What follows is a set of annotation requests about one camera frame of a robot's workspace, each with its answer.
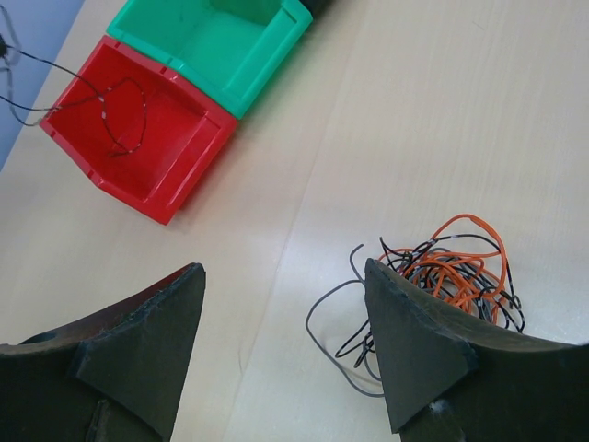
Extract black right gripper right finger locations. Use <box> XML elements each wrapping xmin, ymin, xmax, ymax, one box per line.
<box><xmin>364</xmin><ymin>259</ymin><xmax>588</xmax><ymax>441</ymax></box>

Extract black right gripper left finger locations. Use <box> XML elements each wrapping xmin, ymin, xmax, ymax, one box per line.
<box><xmin>1</xmin><ymin>263</ymin><xmax>206</xmax><ymax>441</ymax></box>

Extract orange cable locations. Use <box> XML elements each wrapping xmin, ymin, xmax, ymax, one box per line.
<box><xmin>376</xmin><ymin>213</ymin><xmax>510</xmax><ymax>319</ymax></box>

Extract grey cable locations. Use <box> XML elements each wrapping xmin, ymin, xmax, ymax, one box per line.
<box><xmin>305</xmin><ymin>243</ymin><xmax>387</xmax><ymax>398</ymax></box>

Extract black white striped cable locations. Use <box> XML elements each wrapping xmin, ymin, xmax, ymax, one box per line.
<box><xmin>0</xmin><ymin>6</ymin><xmax>149</xmax><ymax>158</ymax></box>

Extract red plastic bin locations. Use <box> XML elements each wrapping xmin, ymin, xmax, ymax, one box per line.
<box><xmin>40</xmin><ymin>36</ymin><xmax>237</xmax><ymax>225</ymax></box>

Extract green plastic bin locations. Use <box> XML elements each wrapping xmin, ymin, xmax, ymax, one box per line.
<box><xmin>107</xmin><ymin>0</ymin><xmax>313</xmax><ymax>118</ymax></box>

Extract black plastic bin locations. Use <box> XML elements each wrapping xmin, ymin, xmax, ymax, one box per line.
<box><xmin>300</xmin><ymin>0</ymin><xmax>334</xmax><ymax>18</ymax></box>

